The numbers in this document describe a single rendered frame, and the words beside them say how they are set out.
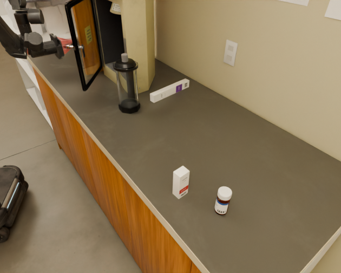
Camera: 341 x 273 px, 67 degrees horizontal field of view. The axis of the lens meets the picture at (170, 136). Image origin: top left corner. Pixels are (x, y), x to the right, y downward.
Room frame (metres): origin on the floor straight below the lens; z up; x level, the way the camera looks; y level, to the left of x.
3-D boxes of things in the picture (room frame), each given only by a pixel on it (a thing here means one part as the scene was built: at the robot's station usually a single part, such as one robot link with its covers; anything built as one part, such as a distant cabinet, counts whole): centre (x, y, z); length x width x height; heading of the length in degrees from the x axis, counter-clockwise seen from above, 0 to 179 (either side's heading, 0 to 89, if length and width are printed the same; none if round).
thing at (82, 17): (1.27, 0.42, 1.19); 0.30 x 0.01 x 0.40; 176
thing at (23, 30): (1.35, 0.75, 1.21); 0.10 x 0.07 x 0.07; 129
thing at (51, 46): (1.16, 0.56, 1.20); 0.07 x 0.07 x 0.10; 37
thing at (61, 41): (1.20, 0.50, 1.19); 0.09 x 0.07 x 0.07; 127
